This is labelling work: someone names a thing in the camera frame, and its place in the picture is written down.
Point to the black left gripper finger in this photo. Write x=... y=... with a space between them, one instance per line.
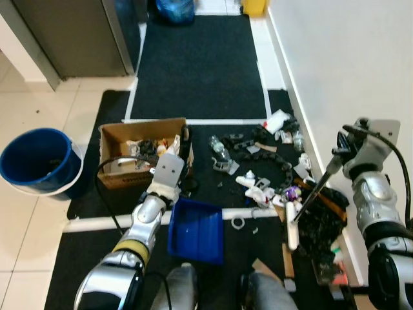
x=188 y=148

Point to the blue plastic dustpan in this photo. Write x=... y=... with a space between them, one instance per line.
x=197 y=232

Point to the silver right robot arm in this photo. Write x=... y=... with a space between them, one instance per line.
x=374 y=200

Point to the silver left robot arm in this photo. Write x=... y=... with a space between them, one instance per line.
x=145 y=219

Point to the large clear plastic bottle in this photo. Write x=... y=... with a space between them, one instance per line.
x=218 y=147

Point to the small clear plastic bottle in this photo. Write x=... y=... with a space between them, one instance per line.
x=298 y=141

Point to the brown cardboard box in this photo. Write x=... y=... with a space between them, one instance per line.
x=129 y=129

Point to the purple can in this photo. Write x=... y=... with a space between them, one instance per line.
x=293 y=193

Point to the white carton with red print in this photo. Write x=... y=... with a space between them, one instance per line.
x=277 y=121

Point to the black garbage bag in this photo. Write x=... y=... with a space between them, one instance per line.
x=322 y=223

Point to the white plastic scrap pile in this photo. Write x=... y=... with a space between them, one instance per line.
x=258 y=190

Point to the green label plastic bottle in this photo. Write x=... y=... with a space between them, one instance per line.
x=337 y=247

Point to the crushed clear plastic container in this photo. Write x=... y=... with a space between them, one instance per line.
x=326 y=271

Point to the brown cardboard strip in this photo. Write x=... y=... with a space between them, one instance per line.
x=288 y=261
x=266 y=270

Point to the blue plastic bag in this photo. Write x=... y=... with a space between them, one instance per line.
x=174 y=10

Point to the silver left robot leg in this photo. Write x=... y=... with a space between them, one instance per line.
x=177 y=290

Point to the silver robot leg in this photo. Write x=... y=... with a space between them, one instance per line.
x=271 y=294
x=177 y=290

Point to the blue plastic bucket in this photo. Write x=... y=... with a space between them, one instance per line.
x=39 y=161

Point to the yellow container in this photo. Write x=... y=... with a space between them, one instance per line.
x=255 y=6

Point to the grey door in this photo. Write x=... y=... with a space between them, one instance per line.
x=71 y=39

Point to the silver right robot leg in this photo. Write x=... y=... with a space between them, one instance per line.
x=271 y=294

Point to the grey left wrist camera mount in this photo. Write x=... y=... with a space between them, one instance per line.
x=169 y=171

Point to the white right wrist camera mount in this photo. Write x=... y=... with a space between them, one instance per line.
x=377 y=142

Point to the grey plastic bracket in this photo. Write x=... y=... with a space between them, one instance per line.
x=227 y=166

